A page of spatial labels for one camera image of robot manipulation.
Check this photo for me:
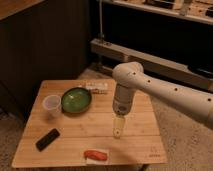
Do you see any white packaged box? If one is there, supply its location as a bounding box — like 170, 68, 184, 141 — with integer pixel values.
85, 82, 108, 94

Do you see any green bowl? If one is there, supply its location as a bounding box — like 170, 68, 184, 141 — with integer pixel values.
61, 87, 92, 114

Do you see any metal vertical pole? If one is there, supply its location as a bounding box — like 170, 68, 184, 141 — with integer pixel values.
98, 0, 104, 44

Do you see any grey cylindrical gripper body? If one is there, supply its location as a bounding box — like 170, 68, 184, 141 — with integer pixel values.
113, 84, 135, 115

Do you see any wooden folding table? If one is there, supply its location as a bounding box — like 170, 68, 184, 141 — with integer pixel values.
12, 79, 167, 168

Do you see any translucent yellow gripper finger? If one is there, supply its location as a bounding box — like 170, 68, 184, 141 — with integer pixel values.
113, 116, 125, 138

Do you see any black rectangular eraser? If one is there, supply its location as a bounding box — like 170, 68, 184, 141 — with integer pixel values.
36, 129, 60, 151

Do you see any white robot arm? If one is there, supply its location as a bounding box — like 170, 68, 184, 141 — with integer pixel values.
112, 62, 213, 138

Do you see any metal shelf beam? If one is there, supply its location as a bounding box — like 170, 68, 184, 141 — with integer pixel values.
90, 39, 213, 92

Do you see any white napkin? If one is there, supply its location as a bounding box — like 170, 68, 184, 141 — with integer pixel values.
85, 149, 109, 165

